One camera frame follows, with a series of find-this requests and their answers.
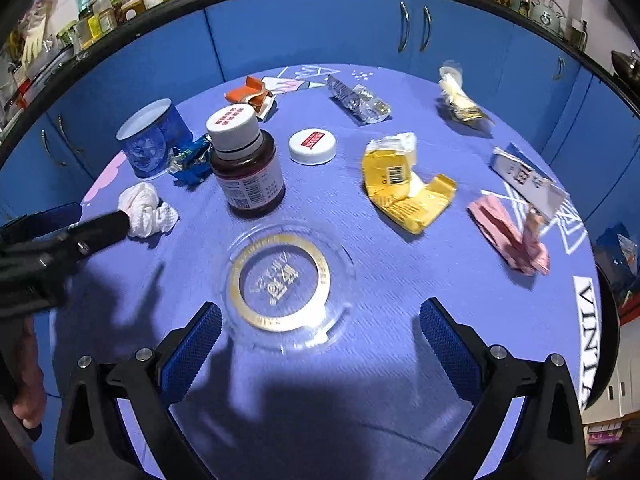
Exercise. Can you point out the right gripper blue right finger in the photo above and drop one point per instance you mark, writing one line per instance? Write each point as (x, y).
(453, 354)

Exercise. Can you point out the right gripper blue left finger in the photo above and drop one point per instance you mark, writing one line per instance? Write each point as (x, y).
(184, 351)

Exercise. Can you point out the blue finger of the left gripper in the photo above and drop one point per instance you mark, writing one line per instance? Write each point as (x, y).
(31, 226)
(88, 238)

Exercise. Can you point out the white tissue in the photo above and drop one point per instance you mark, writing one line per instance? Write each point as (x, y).
(147, 214)

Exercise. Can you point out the pink wrapper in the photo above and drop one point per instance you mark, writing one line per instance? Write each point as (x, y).
(522, 250)

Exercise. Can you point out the brown medicine bottle white cap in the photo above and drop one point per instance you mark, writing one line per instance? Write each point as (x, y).
(245, 161)

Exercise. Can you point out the blue white milk carton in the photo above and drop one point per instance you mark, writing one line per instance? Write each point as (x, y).
(532, 183)

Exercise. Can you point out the yellow crushed carton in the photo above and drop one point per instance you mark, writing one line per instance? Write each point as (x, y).
(396, 189)

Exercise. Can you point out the black round trash bin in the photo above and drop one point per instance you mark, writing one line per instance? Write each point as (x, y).
(609, 339)

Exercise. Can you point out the blue kitchen cabinets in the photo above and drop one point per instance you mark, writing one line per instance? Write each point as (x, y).
(585, 121)

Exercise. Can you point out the person's left hand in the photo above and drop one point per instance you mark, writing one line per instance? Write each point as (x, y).
(30, 402)

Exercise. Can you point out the blue paper cup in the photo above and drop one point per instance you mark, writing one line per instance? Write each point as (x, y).
(149, 135)

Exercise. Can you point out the blue foil candy wrapper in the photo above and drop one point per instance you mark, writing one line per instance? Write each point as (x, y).
(190, 166)

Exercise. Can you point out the grey bin blue bag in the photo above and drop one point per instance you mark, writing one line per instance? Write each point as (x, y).
(617, 254)

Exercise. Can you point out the orange white crumpled carton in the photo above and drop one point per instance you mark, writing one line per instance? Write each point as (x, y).
(254, 93)

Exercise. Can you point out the white round bottle cap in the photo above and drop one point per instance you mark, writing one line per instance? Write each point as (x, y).
(312, 147)

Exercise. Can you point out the silver foil blister pack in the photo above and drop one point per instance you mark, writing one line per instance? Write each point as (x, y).
(359, 101)

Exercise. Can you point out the gold white snack bag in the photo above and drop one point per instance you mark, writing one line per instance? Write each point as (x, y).
(461, 107)

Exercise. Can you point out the black wok with lid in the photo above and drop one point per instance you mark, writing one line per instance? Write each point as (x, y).
(626, 66)

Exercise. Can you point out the mint green kettle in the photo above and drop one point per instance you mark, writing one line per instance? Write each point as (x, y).
(548, 14)

